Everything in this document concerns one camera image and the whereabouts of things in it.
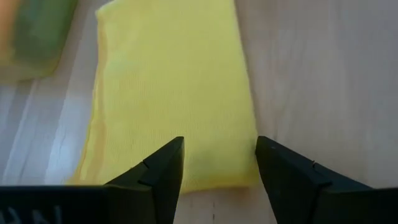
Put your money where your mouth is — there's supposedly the green microfiber towel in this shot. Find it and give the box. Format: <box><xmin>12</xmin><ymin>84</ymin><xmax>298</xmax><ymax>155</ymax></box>
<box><xmin>12</xmin><ymin>0</ymin><xmax>78</xmax><ymax>68</ymax></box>

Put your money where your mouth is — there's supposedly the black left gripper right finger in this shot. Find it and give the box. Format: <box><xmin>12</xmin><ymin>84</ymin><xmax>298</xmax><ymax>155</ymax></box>
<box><xmin>255</xmin><ymin>136</ymin><xmax>398</xmax><ymax>224</ymax></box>

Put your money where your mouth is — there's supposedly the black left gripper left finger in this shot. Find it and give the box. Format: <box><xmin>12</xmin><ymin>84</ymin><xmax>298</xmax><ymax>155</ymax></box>
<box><xmin>0</xmin><ymin>136</ymin><xmax>185</xmax><ymax>224</ymax></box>

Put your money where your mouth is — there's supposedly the orange microfiber towel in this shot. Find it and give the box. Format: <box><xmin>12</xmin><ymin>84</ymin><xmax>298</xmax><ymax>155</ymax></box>
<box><xmin>0</xmin><ymin>0</ymin><xmax>21</xmax><ymax>63</ymax></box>

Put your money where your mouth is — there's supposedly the yellow microfiber towel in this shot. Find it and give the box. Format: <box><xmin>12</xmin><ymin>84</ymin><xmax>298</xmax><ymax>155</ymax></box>
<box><xmin>65</xmin><ymin>0</ymin><xmax>261</xmax><ymax>194</ymax></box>

